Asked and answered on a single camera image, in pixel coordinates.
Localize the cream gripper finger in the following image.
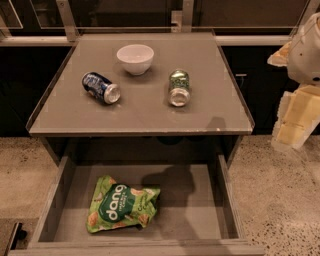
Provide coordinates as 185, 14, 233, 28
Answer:
267, 42, 291, 67
271, 84, 320, 151

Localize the green rice chip bag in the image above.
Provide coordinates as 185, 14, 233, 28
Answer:
86, 175, 161, 233

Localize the grey cabinet counter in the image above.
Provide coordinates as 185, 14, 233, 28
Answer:
25, 31, 256, 168

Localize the open grey top drawer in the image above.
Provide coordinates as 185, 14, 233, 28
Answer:
8, 156, 264, 256

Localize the green soda can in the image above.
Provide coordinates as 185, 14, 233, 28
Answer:
168, 69, 191, 107

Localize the white ceramic bowl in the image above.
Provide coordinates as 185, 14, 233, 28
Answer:
116, 44, 154, 75

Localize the blue soda can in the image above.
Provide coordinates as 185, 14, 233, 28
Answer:
82, 72, 121, 104

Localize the metal railing frame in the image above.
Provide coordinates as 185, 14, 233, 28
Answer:
0, 0, 320, 46

